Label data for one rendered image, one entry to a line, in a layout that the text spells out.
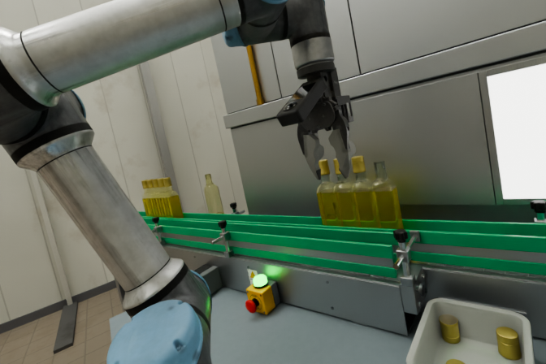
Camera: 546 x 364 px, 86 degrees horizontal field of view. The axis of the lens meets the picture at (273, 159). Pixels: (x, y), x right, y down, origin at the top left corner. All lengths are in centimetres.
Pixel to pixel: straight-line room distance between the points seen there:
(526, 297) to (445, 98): 48
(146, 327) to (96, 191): 22
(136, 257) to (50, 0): 361
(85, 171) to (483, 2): 93
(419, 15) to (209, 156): 318
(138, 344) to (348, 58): 90
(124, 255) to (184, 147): 322
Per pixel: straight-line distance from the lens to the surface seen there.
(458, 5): 96
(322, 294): 90
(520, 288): 84
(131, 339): 48
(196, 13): 41
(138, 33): 41
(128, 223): 54
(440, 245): 84
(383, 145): 96
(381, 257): 78
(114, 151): 361
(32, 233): 368
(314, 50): 55
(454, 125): 92
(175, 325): 46
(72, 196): 54
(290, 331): 91
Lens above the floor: 128
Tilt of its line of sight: 5 degrees down
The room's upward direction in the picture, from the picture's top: 12 degrees counter-clockwise
